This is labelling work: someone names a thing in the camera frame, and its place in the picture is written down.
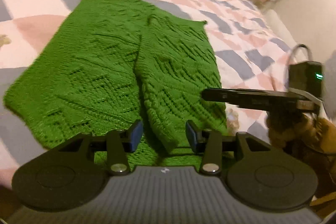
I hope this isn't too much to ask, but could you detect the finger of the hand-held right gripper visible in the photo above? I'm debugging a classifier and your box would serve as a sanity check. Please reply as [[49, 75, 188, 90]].
[[202, 88, 300, 110]]

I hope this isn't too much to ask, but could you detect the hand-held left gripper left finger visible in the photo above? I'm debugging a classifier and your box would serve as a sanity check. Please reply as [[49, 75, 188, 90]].
[[58, 120, 144, 176]]

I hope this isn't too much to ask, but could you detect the green knitted sweater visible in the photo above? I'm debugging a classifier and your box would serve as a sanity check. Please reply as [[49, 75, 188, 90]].
[[4, 0, 229, 170]]

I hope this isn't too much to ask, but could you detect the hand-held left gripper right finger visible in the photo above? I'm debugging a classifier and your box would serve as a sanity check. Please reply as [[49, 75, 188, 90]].
[[185, 121, 274, 175]]

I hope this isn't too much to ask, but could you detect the patchwork bear print blanket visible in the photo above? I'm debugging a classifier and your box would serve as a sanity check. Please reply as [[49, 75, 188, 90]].
[[0, 0, 336, 188]]

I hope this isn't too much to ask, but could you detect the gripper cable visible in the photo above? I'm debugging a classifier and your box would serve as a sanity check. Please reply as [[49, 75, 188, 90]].
[[285, 44, 324, 109]]

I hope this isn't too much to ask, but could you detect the person's right hand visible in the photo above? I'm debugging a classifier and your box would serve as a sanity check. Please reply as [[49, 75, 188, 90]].
[[265, 109, 336, 155]]

